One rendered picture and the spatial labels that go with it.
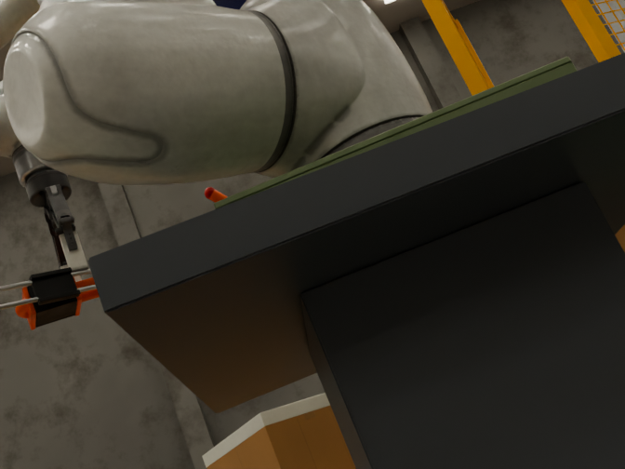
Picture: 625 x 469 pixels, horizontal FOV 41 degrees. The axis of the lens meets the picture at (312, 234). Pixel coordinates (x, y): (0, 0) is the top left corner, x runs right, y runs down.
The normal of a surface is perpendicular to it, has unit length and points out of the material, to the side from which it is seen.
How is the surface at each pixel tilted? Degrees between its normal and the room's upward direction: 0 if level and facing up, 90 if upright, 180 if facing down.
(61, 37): 81
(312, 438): 90
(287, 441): 90
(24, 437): 90
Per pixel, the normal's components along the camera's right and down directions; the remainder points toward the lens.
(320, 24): 0.35, -0.61
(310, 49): 0.42, -0.40
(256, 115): 0.60, 0.36
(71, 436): -0.03, -0.33
